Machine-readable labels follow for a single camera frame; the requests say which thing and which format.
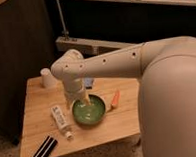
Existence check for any white tube with cap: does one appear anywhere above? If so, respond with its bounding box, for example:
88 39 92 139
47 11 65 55
51 105 73 140

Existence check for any long white shelf beam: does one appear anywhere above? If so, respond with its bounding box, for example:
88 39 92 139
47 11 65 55
55 36 132 55

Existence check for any metal stand pole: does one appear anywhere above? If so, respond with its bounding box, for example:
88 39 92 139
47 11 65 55
56 0 76 41

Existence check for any white paper cup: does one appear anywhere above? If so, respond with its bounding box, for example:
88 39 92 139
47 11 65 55
40 68 56 88

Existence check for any orange carrot toy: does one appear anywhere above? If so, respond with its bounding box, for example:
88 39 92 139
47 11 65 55
110 90 120 109

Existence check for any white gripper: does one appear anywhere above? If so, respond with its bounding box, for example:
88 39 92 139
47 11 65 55
63 78 91 109

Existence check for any blue object on table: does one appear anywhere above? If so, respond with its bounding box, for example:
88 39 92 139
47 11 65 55
84 77 95 89

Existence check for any green bowl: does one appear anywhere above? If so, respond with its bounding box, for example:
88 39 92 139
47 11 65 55
72 94 106 126

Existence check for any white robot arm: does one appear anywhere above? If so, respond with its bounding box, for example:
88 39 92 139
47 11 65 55
51 36 196 157

